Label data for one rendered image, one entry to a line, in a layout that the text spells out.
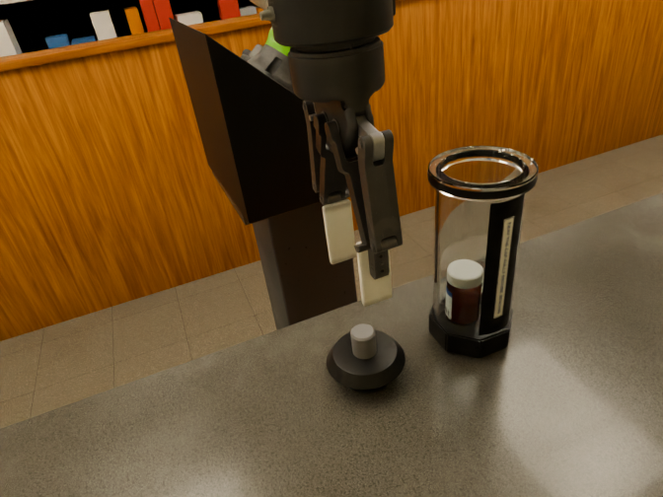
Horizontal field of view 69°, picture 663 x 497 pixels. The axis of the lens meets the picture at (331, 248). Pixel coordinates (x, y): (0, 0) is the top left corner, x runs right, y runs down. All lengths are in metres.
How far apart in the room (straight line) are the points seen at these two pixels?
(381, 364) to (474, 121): 2.39
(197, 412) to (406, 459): 0.24
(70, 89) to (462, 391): 1.91
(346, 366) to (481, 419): 0.15
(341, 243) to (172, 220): 1.91
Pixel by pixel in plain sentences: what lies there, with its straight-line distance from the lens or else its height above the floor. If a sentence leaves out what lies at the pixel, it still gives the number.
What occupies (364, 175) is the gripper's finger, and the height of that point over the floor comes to 1.22.
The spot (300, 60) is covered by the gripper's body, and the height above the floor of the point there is 1.30.
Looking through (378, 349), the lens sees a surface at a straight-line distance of 0.57.
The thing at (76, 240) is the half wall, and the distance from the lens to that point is 2.41.
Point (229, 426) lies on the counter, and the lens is 0.58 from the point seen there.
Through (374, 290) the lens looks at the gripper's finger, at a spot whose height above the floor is 1.10.
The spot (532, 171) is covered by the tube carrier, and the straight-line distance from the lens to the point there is 0.52.
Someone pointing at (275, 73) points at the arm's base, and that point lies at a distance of 1.05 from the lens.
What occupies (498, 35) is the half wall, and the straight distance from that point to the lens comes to 2.83.
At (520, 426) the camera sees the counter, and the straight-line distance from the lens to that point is 0.56.
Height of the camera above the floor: 1.38
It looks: 32 degrees down
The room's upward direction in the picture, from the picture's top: 8 degrees counter-clockwise
